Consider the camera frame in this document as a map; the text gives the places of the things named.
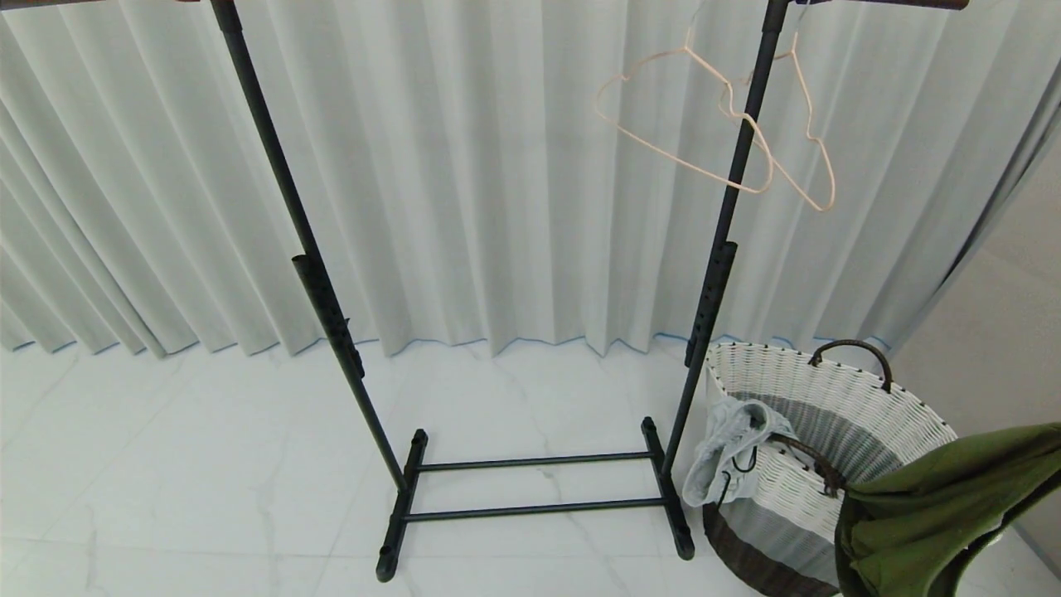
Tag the white curtain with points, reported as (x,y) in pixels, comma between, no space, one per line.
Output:
(497,182)

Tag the pink clothes hanger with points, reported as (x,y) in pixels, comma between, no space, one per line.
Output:
(687,46)
(800,70)

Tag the white laundry basket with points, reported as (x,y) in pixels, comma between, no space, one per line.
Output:
(862,414)

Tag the pale grey shorts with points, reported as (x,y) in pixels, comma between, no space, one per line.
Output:
(729,448)

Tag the black clothes rack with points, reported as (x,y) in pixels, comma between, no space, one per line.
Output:
(327,315)

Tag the green printed shirt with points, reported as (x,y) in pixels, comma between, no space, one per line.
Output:
(937,514)

